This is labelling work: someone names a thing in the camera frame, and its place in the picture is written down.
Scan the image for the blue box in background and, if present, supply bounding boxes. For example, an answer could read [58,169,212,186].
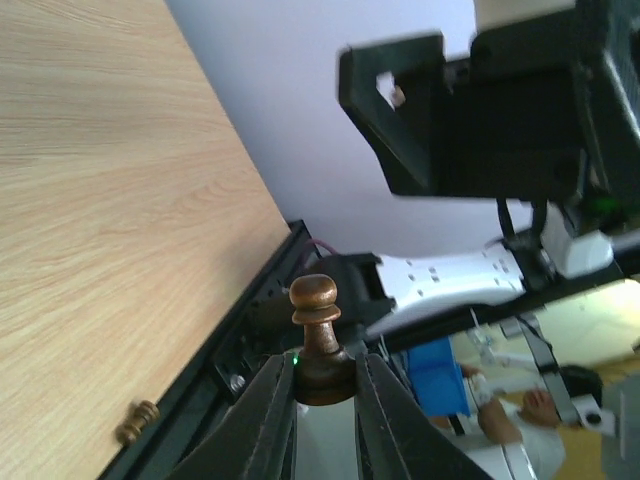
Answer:
[407,337,471,417]

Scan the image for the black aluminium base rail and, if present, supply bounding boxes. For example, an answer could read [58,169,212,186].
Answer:
[99,220,310,479]

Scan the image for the dark piece front middle-left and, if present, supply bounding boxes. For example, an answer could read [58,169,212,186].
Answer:
[115,400,160,446]

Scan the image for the dark piece right cluster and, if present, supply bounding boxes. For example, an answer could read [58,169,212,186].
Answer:
[289,274,356,406]

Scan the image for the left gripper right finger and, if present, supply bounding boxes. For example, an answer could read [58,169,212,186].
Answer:
[354,354,489,480]

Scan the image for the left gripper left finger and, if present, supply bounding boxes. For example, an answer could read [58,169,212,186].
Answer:
[168,353,296,480]

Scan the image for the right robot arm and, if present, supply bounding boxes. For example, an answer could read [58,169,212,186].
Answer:
[312,1,639,348]

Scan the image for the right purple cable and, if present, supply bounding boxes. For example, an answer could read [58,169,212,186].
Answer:
[297,238,339,281]

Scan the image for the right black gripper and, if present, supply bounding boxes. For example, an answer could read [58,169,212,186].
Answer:
[337,1,639,200]

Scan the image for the person in background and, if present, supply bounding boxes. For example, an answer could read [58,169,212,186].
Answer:
[459,362,609,480]

